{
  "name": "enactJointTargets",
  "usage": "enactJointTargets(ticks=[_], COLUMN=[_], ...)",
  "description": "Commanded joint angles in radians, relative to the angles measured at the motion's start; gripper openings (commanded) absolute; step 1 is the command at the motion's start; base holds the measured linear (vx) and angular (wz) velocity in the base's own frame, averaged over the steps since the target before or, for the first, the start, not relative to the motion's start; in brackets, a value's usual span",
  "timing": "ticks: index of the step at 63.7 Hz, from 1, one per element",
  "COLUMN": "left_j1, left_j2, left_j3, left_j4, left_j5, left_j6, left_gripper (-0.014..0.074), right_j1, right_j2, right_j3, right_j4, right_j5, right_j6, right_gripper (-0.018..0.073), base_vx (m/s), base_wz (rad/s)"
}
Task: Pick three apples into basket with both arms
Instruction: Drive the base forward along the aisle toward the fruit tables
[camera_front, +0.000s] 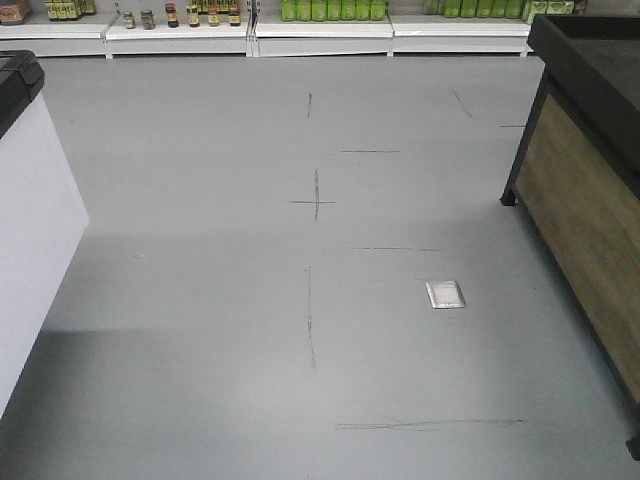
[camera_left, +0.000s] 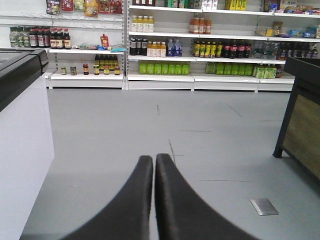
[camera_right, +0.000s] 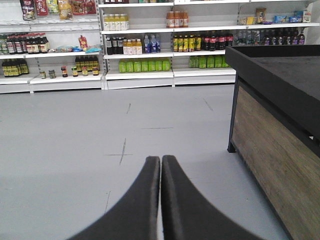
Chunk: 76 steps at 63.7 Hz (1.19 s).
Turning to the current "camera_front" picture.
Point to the metal floor outlet plate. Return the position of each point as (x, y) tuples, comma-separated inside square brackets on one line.
[(445, 294)]

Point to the red label sauce jar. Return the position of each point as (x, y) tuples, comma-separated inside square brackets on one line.
[(234, 17)]

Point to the orange label sauce jar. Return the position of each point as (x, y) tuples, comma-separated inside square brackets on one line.
[(213, 16)]

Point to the black wooden display stand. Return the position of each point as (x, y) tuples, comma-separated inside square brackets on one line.
[(576, 174)]

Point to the yellow label sauce jar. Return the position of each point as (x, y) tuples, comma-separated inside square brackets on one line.
[(192, 12)]

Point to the red-lid sauce jar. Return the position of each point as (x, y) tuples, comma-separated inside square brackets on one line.
[(171, 14)]

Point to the white chest freezer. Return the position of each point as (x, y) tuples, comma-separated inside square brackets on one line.
[(43, 215)]

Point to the small green-lid jar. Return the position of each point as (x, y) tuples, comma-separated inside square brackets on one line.
[(147, 19), (129, 20)]

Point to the white store shelf unit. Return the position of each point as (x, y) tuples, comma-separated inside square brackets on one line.
[(263, 33)]

